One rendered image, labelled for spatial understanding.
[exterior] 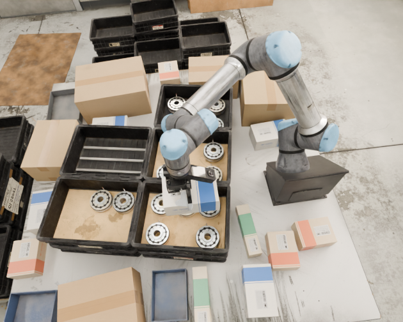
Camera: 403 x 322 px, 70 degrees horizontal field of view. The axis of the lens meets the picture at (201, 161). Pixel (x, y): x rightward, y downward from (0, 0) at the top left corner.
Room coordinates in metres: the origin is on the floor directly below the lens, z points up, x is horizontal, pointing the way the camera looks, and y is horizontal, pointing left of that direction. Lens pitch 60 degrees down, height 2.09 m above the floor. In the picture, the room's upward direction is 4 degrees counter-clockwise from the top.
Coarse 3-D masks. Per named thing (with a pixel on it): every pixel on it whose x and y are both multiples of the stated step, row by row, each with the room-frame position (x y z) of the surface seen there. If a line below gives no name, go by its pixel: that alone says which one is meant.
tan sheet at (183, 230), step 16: (224, 208) 0.47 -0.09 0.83; (144, 224) 0.42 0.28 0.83; (176, 224) 0.41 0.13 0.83; (192, 224) 0.40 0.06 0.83; (208, 224) 0.40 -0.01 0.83; (224, 224) 0.39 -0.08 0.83; (144, 240) 0.34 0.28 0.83; (176, 240) 0.34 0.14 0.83; (192, 240) 0.33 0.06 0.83; (224, 240) 0.32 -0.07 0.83
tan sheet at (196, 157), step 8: (200, 144) 0.83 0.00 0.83; (224, 144) 0.82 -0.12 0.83; (160, 152) 0.80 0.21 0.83; (192, 152) 0.79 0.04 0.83; (200, 152) 0.78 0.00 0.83; (224, 152) 0.77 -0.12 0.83; (160, 160) 0.75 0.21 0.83; (192, 160) 0.74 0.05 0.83; (200, 160) 0.73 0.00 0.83; (224, 160) 0.72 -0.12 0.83; (224, 168) 0.68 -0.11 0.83; (152, 176) 0.66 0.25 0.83; (224, 176) 0.63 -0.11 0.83
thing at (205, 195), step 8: (192, 184) 0.46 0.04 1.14; (200, 184) 0.45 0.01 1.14; (208, 184) 0.45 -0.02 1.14; (216, 184) 0.45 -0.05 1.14; (192, 192) 0.42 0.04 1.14; (200, 192) 0.42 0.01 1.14; (208, 192) 0.42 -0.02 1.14; (216, 192) 0.42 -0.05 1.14; (168, 200) 0.40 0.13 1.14; (176, 200) 0.40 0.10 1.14; (192, 200) 0.39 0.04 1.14; (200, 200) 0.39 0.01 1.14; (208, 200) 0.39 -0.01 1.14; (216, 200) 0.39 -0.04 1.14; (168, 208) 0.37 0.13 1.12; (176, 208) 0.37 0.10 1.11; (184, 208) 0.38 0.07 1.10; (192, 208) 0.38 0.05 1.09; (200, 208) 0.38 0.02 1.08; (208, 208) 0.38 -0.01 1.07; (216, 208) 0.38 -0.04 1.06
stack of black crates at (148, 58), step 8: (152, 40) 2.17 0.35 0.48; (160, 40) 2.17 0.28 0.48; (168, 40) 2.17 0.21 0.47; (176, 40) 2.18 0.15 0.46; (136, 48) 2.12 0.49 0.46; (144, 48) 2.16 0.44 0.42; (152, 48) 2.17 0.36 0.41; (160, 48) 2.17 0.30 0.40; (168, 48) 2.17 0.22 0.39; (176, 48) 2.18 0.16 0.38; (144, 56) 2.10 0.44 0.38; (152, 56) 2.09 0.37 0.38; (160, 56) 2.09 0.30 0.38; (168, 56) 2.08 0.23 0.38; (176, 56) 2.07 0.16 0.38; (144, 64) 1.88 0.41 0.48; (152, 64) 1.88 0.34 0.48; (152, 72) 1.89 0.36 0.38
